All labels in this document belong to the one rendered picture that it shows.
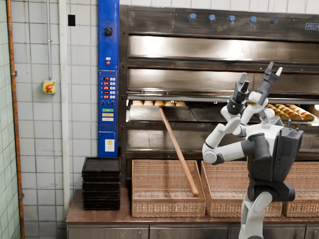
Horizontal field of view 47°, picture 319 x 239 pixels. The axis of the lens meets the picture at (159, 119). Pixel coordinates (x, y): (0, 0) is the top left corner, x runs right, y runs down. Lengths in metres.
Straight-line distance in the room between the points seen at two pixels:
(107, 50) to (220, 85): 0.95
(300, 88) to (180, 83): 1.01
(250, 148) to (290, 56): 1.30
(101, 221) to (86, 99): 0.96
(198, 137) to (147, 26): 1.01
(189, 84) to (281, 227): 1.32
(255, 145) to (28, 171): 1.97
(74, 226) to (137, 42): 1.47
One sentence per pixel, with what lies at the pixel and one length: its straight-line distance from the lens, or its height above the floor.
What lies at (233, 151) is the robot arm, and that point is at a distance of 2.13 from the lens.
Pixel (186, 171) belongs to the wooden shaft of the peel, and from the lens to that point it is 2.07.
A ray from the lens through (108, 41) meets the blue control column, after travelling 2.93.
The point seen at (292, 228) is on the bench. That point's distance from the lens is 3.11.
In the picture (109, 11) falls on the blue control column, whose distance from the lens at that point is 2.92.
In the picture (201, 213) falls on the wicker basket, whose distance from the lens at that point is 2.89.
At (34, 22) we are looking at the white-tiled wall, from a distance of 3.03.
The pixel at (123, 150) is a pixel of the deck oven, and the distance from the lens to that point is 3.15.
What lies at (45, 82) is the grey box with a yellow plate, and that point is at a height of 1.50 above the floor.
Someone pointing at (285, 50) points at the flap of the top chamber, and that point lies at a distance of 3.23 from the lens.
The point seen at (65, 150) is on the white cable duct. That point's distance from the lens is 3.17.
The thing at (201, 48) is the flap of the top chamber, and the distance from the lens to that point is 3.02.
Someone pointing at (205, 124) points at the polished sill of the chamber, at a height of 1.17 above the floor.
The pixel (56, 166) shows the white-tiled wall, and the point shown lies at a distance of 3.25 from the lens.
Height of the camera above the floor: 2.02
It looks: 15 degrees down
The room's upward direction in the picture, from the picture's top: 3 degrees clockwise
